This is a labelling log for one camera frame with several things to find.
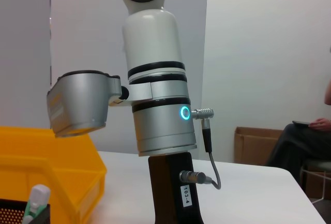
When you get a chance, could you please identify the grey right wrist cable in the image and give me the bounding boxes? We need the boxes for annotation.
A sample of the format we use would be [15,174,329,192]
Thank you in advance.
[190,107,222,190]

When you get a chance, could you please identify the bare person hand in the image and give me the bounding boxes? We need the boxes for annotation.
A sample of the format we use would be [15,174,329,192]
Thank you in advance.
[308,117,331,131]

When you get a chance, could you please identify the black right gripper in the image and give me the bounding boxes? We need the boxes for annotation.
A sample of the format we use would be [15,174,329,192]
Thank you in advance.
[147,151,205,224]

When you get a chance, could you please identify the metal frame chair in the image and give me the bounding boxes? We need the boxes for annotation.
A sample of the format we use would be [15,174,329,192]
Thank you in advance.
[299,158,331,205]

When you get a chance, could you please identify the seated person dark trousers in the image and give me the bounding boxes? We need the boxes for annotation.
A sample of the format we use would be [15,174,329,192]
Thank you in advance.
[265,123,331,169]

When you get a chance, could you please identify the green translucent pen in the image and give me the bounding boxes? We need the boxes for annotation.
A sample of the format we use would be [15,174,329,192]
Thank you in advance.
[22,184,51,224]

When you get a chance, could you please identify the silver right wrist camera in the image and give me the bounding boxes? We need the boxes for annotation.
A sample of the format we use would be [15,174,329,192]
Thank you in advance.
[46,70,130,139]

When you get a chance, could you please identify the black mesh pen holder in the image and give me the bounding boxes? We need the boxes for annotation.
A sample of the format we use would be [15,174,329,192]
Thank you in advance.
[0,199,52,224]

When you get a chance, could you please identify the brown cardboard box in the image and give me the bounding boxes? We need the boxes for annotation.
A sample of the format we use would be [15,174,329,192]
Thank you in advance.
[234,126,284,167]

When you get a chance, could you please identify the yellow plastic bin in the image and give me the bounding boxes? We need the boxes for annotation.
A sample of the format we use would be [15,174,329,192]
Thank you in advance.
[0,125,108,224]

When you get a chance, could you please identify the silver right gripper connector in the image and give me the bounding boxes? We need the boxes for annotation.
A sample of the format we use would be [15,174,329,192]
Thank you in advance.
[178,171,207,184]

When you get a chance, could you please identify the bare person forearm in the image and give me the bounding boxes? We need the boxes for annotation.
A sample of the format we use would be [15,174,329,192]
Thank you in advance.
[324,79,331,106]

